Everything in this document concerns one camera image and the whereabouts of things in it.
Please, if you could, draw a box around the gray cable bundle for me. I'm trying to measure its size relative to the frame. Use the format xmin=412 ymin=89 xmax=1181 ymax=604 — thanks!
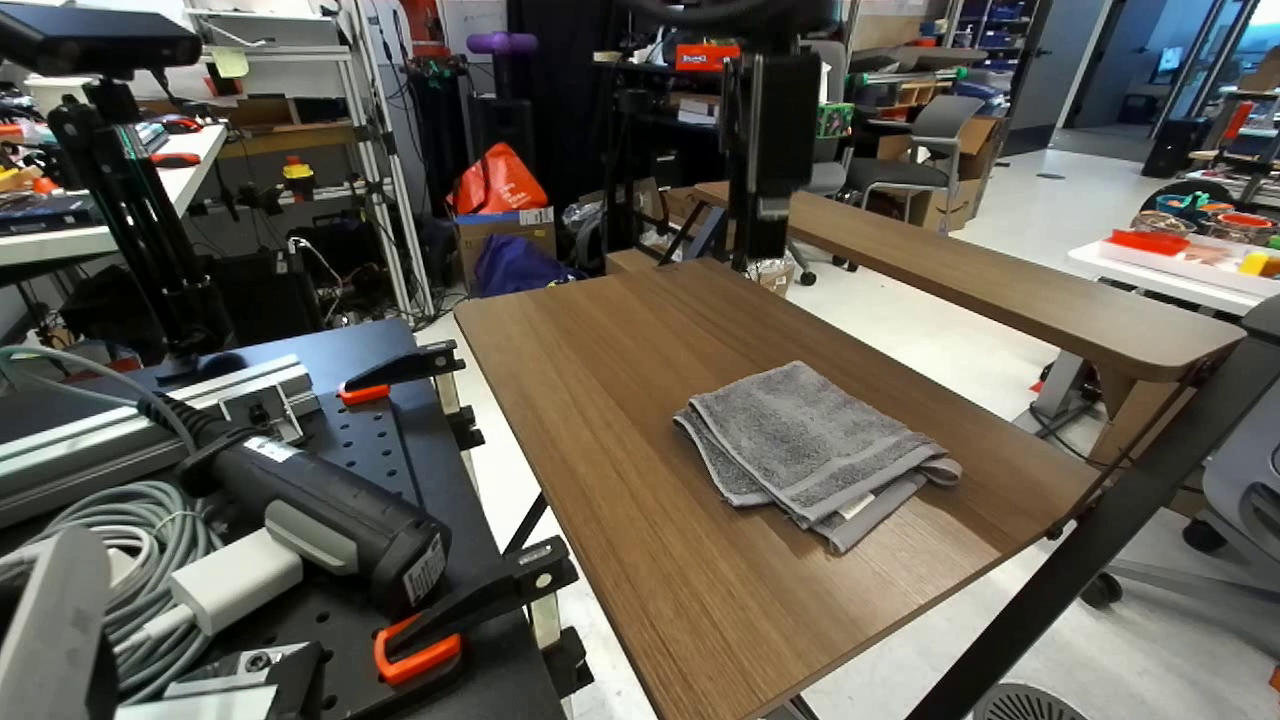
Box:
xmin=0 ymin=474 xmax=223 ymax=705

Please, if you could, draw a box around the white cluttered workbench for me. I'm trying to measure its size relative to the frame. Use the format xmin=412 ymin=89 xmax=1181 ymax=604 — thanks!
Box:
xmin=0 ymin=119 xmax=233 ymax=270

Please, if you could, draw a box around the blue bag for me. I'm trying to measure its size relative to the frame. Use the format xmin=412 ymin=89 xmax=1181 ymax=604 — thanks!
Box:
xmin=474 ymin=232 xmax=577 ymax=300

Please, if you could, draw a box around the large brown cardboard box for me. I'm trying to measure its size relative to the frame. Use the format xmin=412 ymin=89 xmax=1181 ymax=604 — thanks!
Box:
xmin=873 ymin=115 xmax=1012 ymax=235

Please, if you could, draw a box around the wooden raised desk shelf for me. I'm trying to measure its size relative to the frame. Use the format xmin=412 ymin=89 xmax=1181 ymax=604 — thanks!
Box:
xmin=685 ymin=177 xmax=1252 ymax=391

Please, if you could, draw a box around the aluminium profile rail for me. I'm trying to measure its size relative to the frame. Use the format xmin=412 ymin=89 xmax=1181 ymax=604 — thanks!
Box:
xmin=0 ymin=351 xmax=321 ymax=533

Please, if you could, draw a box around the purple round object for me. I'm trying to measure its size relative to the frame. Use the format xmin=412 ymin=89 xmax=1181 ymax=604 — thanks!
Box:
xmin=465 ymin=27 xmax=540 ymax=60

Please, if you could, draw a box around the black camera tripod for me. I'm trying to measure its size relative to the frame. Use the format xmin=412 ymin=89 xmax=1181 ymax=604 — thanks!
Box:
xmin=45 ymin=76 xmax=237 ymax=365

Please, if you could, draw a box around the black stereo camera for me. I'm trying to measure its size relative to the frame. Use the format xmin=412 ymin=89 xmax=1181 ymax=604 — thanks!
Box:
xmin=0 ymin=0 xmax=205 ymax=76

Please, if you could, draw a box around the gray metal bracket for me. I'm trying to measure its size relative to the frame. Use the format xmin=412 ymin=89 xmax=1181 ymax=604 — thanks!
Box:
xmin=0 ymin=526 xmax=119 ymax=720

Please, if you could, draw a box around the small black orange clamp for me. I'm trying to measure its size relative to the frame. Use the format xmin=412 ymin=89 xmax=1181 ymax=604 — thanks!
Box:
xmin=337 ymin=339 xmax=470 ymax=413

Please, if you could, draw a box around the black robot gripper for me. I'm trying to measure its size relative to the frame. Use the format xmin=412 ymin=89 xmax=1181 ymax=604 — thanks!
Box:
xmin=716 ymin=42 xmax=826 ymax=267

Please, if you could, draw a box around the gray rolling chair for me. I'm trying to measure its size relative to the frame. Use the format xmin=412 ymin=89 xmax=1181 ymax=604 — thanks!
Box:
xmin=1078 ymin=413 xmax=1280 ymax=655

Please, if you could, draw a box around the white power adapter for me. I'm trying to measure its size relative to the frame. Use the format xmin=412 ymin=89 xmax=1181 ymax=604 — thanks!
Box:
xmin=168 ymin=526 xmax=307 ymax=638

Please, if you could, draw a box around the black handheld device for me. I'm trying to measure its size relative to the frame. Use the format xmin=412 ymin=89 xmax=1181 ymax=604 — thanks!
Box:
xmin=198 ymin=433 xmax=458 ymax=615

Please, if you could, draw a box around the white side table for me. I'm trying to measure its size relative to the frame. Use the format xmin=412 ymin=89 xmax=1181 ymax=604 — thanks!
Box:
xmin=1065 ymin=232 xmax=1280 ymax=320

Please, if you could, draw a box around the round gray fan grille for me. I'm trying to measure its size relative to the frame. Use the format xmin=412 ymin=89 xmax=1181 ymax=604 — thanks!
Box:
xmin=970 ymin=681 xmax=1087 ymax=720

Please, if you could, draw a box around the large black orange clamp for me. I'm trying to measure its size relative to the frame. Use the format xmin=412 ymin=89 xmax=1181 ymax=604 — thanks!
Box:
xmin=369 ymin=536 xmax=585 ymax=691

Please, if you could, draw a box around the gray folded towel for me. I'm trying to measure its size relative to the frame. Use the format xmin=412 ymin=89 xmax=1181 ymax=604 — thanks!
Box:
xmin=671 ymin=355 xmax=964 ymax=556

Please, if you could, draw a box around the black perforated mounting board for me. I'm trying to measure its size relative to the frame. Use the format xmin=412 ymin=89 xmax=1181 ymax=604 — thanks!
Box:
xmin=0 ymin=317 xmax=571 ymax=720

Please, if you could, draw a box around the orange red tool case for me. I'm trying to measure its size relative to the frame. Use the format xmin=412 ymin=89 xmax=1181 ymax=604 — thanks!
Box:
xmin=668 ymin=35 xmax=743 ymax=80

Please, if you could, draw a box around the white metal rack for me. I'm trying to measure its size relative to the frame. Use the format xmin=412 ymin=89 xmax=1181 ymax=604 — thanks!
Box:
xmin=183 ymin=0 xmax=440 ymax=324

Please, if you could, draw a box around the gray desk foot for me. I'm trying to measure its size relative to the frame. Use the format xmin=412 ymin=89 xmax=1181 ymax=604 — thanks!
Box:
xmin=1026 ymin=351 xmax=1106 ymax=440

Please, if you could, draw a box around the red flat tray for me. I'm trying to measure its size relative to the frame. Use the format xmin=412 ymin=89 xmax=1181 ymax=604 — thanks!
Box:
xmin=1106 ymin=229 xmax=1194 ymax=259

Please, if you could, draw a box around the orange bag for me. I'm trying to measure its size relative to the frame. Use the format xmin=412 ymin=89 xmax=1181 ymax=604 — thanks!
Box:
xmin=443 ymin=140 xmax=552 ymax=219

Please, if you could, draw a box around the cardboard box white label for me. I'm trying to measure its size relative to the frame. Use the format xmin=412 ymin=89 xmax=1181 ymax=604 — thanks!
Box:
xmin=451 ymin=205 xmax=559 ymax=293

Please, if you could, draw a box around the gray office armchair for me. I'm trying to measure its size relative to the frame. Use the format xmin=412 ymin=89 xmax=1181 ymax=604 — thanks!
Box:
xmin=843 ymin=90 xmax=991 ymax=229

